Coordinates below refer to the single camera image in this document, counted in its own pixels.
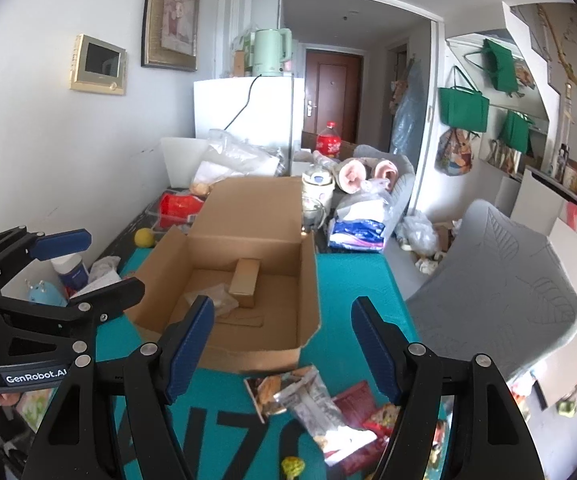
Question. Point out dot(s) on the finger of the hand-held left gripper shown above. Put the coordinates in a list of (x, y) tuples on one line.
[(63, 242), (116, 294)]

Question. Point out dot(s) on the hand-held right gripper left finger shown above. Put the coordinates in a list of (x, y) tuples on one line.
[(191, 352)]

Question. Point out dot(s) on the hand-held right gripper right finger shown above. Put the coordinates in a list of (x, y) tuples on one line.
[(374, 352)]

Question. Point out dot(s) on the clear yellow noodle snack packet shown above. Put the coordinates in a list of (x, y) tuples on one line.
[(318, 410)]

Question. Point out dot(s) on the peach seaweed roll snack packet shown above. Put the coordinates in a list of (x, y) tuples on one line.
[(263, 392)]

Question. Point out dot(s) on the yellow-green candy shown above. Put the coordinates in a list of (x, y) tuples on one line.
[(293, 466)]

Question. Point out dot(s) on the crumpled white paper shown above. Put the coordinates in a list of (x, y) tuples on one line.
[(102, 272)]

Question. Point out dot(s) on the white jar blue label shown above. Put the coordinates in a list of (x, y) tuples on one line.
[(71, 272)]

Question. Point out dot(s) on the dark red snack packet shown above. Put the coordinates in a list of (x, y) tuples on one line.
[(356, 400)]

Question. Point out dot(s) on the light blue toy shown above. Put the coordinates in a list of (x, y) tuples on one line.
[(46, 294)]

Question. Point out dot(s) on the clear plastic packet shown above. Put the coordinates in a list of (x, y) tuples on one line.
[(221, 300)]

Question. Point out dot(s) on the yellow ball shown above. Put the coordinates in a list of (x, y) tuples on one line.
[(144, 237)]

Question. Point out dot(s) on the red patterned snack packet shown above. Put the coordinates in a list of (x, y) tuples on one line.
[(383, 417)]

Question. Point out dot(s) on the small cardboard box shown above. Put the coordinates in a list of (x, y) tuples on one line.
[(244, 280)]

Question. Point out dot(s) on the brown snack packet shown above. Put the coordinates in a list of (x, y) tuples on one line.
[(439, 440)]

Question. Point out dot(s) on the red food packet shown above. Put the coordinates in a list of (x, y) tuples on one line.
[(181, 206)]

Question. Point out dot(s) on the crumpled clear plastic bag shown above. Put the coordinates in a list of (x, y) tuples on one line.
[(418, 232)]

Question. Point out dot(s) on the plastic bag of tissue packs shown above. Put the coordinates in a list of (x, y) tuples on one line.
[(363, 225)]

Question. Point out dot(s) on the grey leaf-pattern chair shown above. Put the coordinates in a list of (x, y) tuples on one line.
[(493, 285)]

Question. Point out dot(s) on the grey fabric armchair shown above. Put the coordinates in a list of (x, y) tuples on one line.
[(404, 185)]

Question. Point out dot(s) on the white electric pot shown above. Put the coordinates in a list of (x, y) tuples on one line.
[(317, 187)]

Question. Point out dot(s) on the pink plush slipper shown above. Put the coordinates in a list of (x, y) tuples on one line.
[(351, 175), (386, 170)]

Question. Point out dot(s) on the large clear plastic bag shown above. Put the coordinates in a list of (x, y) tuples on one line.
[(241, 155)]

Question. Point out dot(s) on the patterned tote bag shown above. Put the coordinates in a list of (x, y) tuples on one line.
[(454, 152)]

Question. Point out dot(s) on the red cola bottle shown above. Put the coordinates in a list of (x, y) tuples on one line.
[(328, 141)]

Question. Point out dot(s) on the hanging clear plastic cover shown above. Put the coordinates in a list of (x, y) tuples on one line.
[(408, 115)]

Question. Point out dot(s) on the white fridge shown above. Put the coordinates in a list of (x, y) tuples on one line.
[(273, 110)]

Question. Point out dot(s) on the framed picture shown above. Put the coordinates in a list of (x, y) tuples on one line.
[(171, 15)]

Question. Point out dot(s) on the green tote bag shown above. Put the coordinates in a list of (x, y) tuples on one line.
[(515, 132), (498, 65), (461, 107)]

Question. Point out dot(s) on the brown door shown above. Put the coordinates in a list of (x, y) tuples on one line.
[(338, 90)]

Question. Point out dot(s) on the green electric kettle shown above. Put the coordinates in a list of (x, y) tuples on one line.
[(268, 52)]

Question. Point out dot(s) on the wall intercom panel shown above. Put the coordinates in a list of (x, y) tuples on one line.
[(97, 62)]

